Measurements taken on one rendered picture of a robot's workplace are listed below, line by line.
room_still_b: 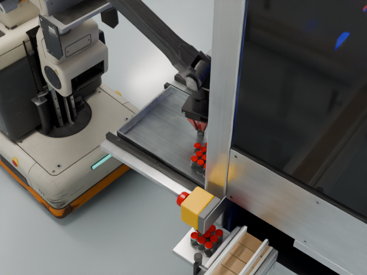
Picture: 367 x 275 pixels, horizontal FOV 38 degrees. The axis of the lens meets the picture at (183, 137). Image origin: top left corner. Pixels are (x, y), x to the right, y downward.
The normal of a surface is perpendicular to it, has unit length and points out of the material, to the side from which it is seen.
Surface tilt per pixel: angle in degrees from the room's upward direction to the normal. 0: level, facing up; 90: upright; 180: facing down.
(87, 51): 8
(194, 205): 0
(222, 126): 90
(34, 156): 0
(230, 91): 90
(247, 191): 90
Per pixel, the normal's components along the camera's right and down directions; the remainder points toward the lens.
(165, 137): 0.00, -0.67
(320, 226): -0.61, 0.59
